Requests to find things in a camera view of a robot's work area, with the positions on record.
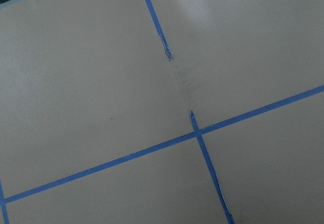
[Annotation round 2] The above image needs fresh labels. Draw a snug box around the blue tape cross line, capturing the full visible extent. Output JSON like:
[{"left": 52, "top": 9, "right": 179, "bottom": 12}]
[{"left": 1, "top": 85, "right": 323, "bottom": 206}]

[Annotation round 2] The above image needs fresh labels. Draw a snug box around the blue tape line segment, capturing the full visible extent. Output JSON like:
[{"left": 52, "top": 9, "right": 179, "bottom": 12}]
[{"left": 145, "top": 0, "right": 235, "bottom": 224}]

